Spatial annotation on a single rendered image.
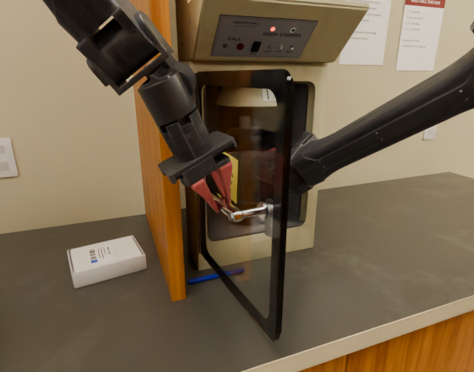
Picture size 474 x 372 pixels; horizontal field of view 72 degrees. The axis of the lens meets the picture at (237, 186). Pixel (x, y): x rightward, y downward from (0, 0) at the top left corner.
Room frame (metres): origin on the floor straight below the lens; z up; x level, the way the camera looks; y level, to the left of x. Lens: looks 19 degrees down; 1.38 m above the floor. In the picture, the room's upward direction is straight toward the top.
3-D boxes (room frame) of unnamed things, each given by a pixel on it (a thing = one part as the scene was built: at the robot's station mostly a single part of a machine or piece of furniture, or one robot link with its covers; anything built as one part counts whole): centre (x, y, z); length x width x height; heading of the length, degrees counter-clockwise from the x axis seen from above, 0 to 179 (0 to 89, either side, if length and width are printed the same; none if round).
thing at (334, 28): (0.68, -0.08, 1.46); 0.32 x 0.12 x 0.10; 111
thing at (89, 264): (0.70, 0.32, 0.96); 0.16 x 0.12 x 0.04; 121
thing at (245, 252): (0.53, 0.01, 1.19); 0.30 x 0.01 x 0.40; 27
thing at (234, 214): (0.45, 0.00, 1.20); 0.10 x 0.05 x 0.03; 27
